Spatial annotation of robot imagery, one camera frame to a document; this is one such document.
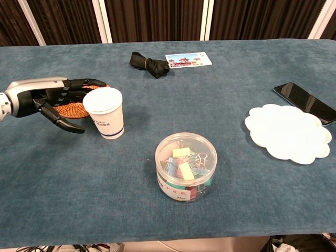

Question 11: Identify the left robot hand black silver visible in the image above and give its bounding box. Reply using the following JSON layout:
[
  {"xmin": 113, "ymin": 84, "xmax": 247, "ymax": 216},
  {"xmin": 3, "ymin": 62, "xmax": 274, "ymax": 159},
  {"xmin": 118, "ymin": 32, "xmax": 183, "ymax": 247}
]
[{"xmin": 4, "ymin": 76, "xmax": 108, "ymax": 134}]

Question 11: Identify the white paper cup blue print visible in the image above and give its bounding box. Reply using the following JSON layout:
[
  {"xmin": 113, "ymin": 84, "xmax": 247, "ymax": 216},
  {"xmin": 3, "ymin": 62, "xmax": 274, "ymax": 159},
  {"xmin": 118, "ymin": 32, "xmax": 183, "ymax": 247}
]
[{"xmin": 82, "ymin": 87, "xmax": 124, "ymax": 140}]

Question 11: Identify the round woven rattan coaster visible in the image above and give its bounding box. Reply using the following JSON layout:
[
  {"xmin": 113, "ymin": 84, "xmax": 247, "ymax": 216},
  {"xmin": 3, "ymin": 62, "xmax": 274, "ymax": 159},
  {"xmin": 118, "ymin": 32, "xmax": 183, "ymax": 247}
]
[{"xmin": 52, "ymin": 83, "xmax": 110, "ymax": 119}]

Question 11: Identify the blue velvet tablecloth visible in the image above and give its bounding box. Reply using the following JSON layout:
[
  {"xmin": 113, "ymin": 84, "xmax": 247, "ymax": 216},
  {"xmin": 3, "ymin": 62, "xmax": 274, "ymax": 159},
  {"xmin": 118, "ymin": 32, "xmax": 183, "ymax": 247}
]
[{"xmin": 0, "ymin": 38, "xmax": 336, "ymax": 249}]

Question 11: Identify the postcard with temple photo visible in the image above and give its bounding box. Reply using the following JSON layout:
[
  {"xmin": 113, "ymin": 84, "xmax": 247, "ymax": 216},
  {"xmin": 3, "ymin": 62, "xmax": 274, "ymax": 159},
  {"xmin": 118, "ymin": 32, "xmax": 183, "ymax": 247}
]
[{"xmin": 165, "ymin": 51, "xmax": 213, "ymax": 69}]

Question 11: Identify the clear jar of binder clips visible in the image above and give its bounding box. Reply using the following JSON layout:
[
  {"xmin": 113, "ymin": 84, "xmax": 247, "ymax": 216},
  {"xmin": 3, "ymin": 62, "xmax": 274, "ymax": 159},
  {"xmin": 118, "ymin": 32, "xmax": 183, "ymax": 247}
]
[{"xmin": 154, "ymin": 132, "xmax": 218, "ymax": 203}]

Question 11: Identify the white flower-shaped plastic palette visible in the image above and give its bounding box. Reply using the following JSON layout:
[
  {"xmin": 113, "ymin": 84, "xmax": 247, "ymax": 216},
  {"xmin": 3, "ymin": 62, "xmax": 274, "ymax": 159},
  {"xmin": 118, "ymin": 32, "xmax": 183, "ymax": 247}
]
[{"xmin": 244, "ymin": 103, "xmax": 333, "ymax": 165}]

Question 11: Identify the black smartphone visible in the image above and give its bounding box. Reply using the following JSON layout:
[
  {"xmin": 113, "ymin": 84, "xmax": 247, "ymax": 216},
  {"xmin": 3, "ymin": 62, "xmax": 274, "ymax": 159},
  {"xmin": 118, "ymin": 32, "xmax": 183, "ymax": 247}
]
[{"xmin": 273, "ymin": 81, "xmax": 336, "ymax": 127}]

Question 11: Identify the black bag under table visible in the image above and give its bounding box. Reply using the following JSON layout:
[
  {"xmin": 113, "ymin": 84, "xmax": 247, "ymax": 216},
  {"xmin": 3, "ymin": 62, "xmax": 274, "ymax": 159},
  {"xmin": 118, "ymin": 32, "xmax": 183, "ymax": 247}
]
[{"xmin": 267, "ymin": 234, "xmax": 336, "ymax": 252}]

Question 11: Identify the white partition post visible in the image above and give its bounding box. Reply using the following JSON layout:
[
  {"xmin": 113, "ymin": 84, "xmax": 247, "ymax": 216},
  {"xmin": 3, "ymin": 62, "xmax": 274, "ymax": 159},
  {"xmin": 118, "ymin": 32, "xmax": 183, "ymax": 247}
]
[
  {"xmin": 91, "ymin": 0, "xmax": 113, "ymax": 44},
  {"xmin": 307, "ymin": 0, "xmax": 336, "ymax": 40},
  {"xmin": 199, "ymin": 0, "xmax": 215, "ymax": 41},
  {"xmin": 17, "ymin": 0, "xmax": 47, "ymax": 46}
]

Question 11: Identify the black knotted strap bundle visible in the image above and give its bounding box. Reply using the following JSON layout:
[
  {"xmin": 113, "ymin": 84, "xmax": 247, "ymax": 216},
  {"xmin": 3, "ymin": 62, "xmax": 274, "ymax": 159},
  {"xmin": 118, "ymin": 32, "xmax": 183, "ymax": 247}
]
[{"xmin": 129, "ymin": 51, "xmax": 171, "ymax": 79}]

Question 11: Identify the tangle of black cables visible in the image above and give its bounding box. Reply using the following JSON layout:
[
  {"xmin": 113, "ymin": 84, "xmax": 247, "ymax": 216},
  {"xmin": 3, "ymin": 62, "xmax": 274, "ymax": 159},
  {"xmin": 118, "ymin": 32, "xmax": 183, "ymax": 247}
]
[{"xmin": 14, "ymin": 243, "xmax": 124, "ymax": 252}]

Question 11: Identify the white cable on floor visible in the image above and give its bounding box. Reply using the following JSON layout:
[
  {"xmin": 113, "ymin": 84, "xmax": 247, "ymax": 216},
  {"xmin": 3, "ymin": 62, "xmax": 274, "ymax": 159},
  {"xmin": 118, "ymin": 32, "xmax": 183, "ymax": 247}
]
[{"xmin": 156, "ymin": 240, "xmax": 181, "ymax": 252}]

